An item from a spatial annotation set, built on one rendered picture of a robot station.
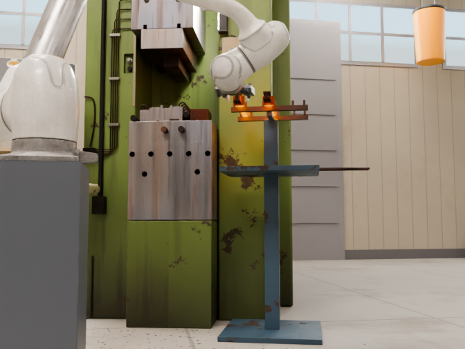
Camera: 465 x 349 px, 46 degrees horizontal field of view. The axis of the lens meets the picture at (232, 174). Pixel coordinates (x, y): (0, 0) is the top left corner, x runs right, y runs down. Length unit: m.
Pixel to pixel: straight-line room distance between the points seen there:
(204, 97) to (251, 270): 1.01
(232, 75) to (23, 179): 0.74
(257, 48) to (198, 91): 1.31
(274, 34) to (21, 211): 0.95
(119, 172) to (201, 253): 0.61
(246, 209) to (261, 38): 1.05
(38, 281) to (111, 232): 1.41
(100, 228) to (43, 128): 1.42
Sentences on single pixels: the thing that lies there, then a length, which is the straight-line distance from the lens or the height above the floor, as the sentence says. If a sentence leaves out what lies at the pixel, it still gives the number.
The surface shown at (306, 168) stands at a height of 0.67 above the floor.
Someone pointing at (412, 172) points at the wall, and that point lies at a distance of 7.36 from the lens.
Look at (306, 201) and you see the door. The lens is 6.74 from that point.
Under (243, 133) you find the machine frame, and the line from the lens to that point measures 2.62.
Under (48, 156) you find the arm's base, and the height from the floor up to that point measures 0.61.
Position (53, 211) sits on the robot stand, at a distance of 1.31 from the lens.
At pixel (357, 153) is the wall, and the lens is 7.07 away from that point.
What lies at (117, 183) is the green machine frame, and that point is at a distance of 2.71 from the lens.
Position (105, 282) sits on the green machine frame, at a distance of 2.73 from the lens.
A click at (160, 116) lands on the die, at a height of 0.95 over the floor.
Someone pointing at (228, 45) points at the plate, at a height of 1.31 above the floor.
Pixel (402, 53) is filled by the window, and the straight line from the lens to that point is 7.59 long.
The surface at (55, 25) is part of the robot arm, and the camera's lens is 1.68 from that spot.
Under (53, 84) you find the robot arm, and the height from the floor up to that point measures 0.79.
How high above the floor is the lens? 0.46
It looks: 5 degrees up
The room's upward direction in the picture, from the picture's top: straight up
